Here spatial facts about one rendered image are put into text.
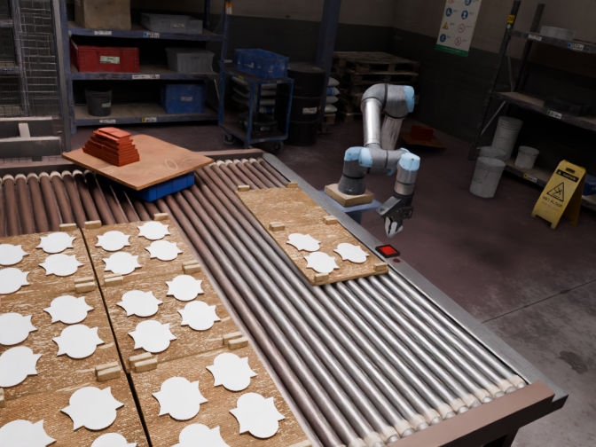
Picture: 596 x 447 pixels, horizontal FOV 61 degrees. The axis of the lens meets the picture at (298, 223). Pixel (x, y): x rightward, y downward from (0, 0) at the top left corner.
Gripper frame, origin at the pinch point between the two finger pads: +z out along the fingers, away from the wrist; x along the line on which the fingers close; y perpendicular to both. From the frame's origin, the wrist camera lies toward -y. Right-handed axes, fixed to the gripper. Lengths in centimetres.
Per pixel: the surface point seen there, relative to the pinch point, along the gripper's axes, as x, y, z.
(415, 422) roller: -68, -58, 9
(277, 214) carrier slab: 46, -24, 7
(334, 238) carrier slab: 17.2, -13.9, 6.7
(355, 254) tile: 1.8, -16.3, 5.6
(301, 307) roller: -13, -55, 9
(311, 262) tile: 4.3, -37.0, 5.6
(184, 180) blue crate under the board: 89, -49, 4
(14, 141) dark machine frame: 149, -111, -2
